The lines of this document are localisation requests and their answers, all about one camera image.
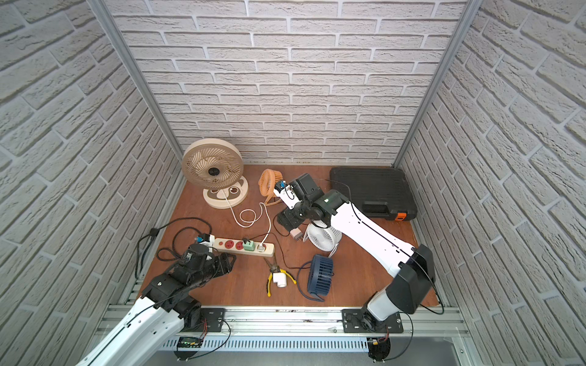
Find black power strip cord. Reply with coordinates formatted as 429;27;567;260
133;216;216;280

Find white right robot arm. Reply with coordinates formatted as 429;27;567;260
272;174;436;323

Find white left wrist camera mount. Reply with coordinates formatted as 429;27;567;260
196;233;215;246

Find pink plug adapter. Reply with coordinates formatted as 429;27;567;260
289;229;304;240

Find thin black fan cable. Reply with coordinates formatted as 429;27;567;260
255;219;317;271

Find small white desk fan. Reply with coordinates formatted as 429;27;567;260
303;223;343;258

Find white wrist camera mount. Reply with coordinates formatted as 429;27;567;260
196;233;215;246
273;180;301;209

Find black plastic tool case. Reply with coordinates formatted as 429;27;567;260
330;167;418;221

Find small orange desk fan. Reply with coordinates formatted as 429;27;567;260
258;169;283;207

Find yellow handled pliers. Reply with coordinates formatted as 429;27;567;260
265;258;298;297

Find navy blue desk fan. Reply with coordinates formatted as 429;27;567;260
307;255;334;297

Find navy fan black cable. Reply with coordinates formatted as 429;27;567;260
295;261;327;303

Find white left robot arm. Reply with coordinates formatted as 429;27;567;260
79;243;237;365

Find white fan cable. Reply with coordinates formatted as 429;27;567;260
218;188;274;253

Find large beige desk fan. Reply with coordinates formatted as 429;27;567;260
182;138;249;210

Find green plug adapter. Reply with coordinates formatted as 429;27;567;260
242;239;256;252

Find beige power strip red sockets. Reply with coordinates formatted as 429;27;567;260
212;237;275;258

